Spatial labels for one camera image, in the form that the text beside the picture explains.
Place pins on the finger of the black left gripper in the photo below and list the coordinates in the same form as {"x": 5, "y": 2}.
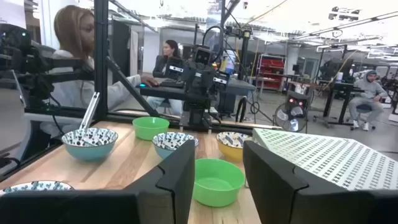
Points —
{"x": 206, "y": 85}
{"x": 192, "y": 84}

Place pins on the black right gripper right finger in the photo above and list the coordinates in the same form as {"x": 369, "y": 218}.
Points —
{"x": 273, "y": 193}

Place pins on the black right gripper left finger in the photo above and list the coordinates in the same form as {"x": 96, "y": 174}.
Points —
{"x": 161, "y": 193}

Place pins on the blue patterned ceramic bowl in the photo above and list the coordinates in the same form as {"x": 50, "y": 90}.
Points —
{"x": 168, "y": 141}
{"x": 90, "y": 151}
{"x": 37, "y": 186}

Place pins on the green plastic bowl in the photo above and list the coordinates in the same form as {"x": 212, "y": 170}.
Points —
{"x": 217, "y": 183}
{"x": 150, "y": 130}

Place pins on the yellow patterned ceramic bowl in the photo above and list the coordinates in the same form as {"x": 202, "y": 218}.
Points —
{"x": 230, "y": 151}

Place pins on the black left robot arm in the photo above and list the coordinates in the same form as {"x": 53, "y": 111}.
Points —
{"x": 196, "y": 110}

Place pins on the person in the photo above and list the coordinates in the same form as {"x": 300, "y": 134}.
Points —
{"x": 370, "y": 90}
{"x": 74, "y": 34}
{"x": 169, "y": 53}

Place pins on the black keyboard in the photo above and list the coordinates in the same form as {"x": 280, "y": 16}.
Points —
{"x": 172, "y": 83}

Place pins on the white blue bottle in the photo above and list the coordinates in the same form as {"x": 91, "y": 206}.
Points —
{"x": 230, "y": 62}

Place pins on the computer mouse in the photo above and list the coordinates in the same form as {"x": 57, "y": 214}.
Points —
{"x": 142, "y": 85}

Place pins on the black partition panel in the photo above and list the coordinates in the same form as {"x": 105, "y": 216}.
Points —
{"x": 120, "y": 46}

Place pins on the green perforated metal shelf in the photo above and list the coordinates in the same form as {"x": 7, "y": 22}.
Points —
{"x": 326, "y": 155}

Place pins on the red shelf rack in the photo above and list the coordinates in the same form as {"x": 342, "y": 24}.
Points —
{"x": 270, "y": 67}

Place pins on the black floor fan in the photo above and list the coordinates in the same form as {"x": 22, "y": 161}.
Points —
{"x": 290, "y": 119}

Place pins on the black box red lights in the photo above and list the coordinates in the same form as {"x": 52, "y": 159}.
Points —
{"x": 295, "y": 99}

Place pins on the silver aluminium bar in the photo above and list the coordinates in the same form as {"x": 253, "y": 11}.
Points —
{"x": 90, "y": 110}

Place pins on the blue stool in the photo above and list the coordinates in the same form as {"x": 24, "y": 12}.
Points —
{"x": 363, "y": 108}

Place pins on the black standing desk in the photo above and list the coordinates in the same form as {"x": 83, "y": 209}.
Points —
{"x": 342, "y": 87}

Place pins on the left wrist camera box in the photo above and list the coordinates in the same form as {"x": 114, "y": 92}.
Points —
{"x": 202, "y": 56}

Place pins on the black aluminium frame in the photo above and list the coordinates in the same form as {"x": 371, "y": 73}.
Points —
{"x": 101, "y": 62}

